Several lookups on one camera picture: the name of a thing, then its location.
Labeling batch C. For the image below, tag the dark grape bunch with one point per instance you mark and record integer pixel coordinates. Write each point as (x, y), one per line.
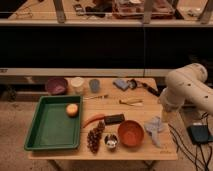
(94, 136)

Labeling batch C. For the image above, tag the small metal cup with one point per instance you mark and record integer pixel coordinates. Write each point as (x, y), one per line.
(111, 141)

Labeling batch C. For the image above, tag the black foot pedal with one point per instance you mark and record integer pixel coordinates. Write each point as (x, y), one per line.
(199, 134)

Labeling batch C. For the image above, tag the blue sponge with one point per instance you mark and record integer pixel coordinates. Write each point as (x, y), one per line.
(121, 84)

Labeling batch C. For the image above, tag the yellow red apple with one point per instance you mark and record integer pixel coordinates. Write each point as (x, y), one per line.
(72, 110)

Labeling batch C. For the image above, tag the purple bowl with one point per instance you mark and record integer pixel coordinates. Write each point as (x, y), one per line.
(56, 86)

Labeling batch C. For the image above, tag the grey crumpled cloth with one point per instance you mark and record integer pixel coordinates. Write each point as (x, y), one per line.
(153, 127)

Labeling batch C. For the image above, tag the black handled tool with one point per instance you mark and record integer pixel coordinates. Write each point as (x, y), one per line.
(133, 84)

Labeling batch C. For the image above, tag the orange bowl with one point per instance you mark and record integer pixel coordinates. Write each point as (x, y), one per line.
(130, 133)

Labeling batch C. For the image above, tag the grey blue cup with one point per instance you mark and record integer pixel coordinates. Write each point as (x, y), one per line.
(94, 85)

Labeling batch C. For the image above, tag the black rectangular block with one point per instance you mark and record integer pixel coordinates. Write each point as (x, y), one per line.
(114, 119)

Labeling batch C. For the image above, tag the green plastic tray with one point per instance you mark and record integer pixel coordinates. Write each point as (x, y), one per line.
(51, 127)

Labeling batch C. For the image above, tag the yellow wooden utensil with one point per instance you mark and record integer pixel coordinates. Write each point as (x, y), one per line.
(132, 102)

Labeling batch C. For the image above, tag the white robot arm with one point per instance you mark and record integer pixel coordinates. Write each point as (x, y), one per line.
(187, 84)

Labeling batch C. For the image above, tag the wooden brush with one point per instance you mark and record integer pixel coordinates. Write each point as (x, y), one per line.
(96, 97)

